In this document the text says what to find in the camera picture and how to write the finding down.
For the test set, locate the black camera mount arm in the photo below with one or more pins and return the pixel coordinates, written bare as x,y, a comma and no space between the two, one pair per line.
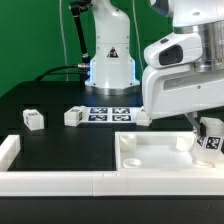
76,8

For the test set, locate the fiducial marker sheet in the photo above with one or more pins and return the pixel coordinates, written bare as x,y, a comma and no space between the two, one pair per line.
111,115

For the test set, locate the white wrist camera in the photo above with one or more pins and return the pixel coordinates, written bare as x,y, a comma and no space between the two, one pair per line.
174,49

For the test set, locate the white U-shaped obstacle fence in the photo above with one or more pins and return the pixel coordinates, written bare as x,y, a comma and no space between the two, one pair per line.
197,181

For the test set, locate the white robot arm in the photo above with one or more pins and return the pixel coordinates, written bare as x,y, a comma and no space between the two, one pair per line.
112,69

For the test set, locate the white square tabletop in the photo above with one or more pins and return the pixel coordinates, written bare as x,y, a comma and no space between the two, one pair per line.
169,151

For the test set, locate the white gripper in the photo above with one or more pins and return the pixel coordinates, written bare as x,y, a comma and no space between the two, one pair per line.
180,90

